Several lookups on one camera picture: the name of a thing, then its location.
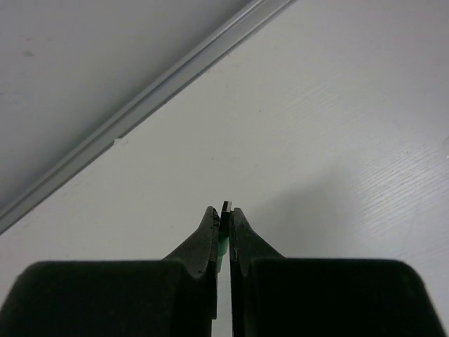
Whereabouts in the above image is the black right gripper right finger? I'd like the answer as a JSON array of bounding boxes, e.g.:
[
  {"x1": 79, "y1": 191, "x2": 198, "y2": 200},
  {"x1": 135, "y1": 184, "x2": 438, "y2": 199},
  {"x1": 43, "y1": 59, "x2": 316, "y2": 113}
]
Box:
[{"x1": 229, "y1": 208, "x2": 445, "y2": 336}]

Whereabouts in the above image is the aluminium table frame rail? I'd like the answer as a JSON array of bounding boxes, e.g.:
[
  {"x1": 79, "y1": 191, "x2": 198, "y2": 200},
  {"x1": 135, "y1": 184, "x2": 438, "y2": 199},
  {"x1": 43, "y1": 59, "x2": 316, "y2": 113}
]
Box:
[{"x1": 1, "y1": 1, "x2": 292, "y2": 232}]

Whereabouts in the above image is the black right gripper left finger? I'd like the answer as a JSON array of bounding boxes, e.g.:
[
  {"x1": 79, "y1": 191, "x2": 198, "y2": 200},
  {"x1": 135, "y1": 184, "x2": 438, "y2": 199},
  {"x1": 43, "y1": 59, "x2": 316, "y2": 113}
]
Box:
[{"x1": 1, "y1": 207, "x2": 220, "y2": 336}]

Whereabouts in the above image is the green headphone cable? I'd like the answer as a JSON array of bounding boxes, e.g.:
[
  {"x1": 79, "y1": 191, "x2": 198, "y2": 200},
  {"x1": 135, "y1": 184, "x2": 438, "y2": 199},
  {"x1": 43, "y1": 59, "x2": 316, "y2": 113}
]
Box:
[{"x1": 216, "y1": 199, "x2": 235, "y2": 275}]

